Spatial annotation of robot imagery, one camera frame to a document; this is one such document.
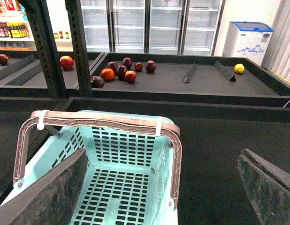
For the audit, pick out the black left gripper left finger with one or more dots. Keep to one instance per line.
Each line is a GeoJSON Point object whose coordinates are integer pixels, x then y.
{"type": "Point", "coordinates": [52, 199]}

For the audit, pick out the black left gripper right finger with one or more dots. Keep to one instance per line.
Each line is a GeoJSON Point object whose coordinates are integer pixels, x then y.
{"type": "Point", "coordinates": [267, 188]}

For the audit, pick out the light blue plastic basket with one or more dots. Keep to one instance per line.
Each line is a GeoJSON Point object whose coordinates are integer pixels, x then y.
{"type": "Point", "coordinates": [128, 176]}

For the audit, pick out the brown basket handle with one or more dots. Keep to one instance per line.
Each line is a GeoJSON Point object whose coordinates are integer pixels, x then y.
{"type": "Point", "coordinates": [98, 119]}

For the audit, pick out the red yellow apple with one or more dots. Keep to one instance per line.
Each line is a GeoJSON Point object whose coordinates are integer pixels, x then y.
{"type": "Point", "coordinates": [66, 62]}

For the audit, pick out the small red apple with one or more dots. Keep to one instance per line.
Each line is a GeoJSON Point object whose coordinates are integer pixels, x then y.
{"type": "Point", "coordinates": [131, 76]}

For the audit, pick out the dark red apple far left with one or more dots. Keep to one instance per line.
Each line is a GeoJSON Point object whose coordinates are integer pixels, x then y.
{"type": "Point", "coordinates": [3, 59]}

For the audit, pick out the white zip tie left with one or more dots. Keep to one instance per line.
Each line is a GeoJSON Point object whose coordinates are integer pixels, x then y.
{"type": "Point", "coordinates": [41, 125]}

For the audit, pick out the white zip tie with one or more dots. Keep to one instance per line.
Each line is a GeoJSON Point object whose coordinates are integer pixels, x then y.
{"type": "Point", "coordinates": [158, 126]}
{"type": "Point", "coordinates": [41, 125]}

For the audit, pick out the black divider right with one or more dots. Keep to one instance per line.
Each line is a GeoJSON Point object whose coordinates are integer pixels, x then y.
{"type": "Point", "coordinates": [225, 72]}

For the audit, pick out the yellow lemon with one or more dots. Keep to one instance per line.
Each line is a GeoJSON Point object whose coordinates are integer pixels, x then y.
{"type": "Point", "coordinates": [239, 68]}

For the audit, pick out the dark maroon fruit front left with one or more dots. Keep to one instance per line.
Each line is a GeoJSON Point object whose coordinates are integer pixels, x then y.
{"type": "Point", "coordinates": [97, 82]}

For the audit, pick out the white zip tie right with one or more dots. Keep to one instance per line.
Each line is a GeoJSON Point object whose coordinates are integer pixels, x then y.
{"type": "Point", "coordinates": [158, 126]}

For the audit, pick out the orange fruit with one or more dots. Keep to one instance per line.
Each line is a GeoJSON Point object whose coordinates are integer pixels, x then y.
{"type": "Point", "coordinates": [107, 74]}

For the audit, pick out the dark maroon fruit back left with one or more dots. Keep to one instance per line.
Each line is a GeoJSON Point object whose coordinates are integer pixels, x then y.
{"type": "Point", "coordinates": [112, 65]}

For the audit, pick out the white chest freezer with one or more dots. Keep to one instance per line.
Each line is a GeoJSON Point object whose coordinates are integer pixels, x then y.
{"type": "Point", "coordinates": [247, 40]}

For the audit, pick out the dark maroon fruit back centre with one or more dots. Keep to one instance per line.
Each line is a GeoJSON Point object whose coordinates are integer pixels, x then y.
{"type": "Point", "coordinates": [127, 62]}

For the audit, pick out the small dark maroon fruit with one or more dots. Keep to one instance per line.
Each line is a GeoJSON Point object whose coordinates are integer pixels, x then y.
{"type": "Point", "coordinates": [138, 67]}

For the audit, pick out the dark maroon fruit right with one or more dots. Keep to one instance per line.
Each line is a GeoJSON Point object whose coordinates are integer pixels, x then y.
{"type": "Point", "coordinates": [150, 67]}

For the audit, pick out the dark sauce bottles row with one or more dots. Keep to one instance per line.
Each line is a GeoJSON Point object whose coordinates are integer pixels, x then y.
{"type": "Point", "coordinates": [14, 30]}

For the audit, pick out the glass door refrigerator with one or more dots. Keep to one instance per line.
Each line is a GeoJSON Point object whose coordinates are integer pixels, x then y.
{"type": "Point", "coordinates": [175, 27]}

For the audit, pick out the black perforated shelf post left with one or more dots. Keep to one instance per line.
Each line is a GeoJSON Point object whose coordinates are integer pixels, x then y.
{"type": "Point", "coordinates": [39, 20]}

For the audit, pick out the black perforated shelf post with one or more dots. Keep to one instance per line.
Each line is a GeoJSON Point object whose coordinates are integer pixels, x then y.
{"type": "Point", "coordinates": [39, 20]}
{"type": "Point", "coordinates": [76, 25]}

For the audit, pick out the black perforated shelf post right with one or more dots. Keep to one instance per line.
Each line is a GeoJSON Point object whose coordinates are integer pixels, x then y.
{"type": "Point", "coordinates": [76, 25]}

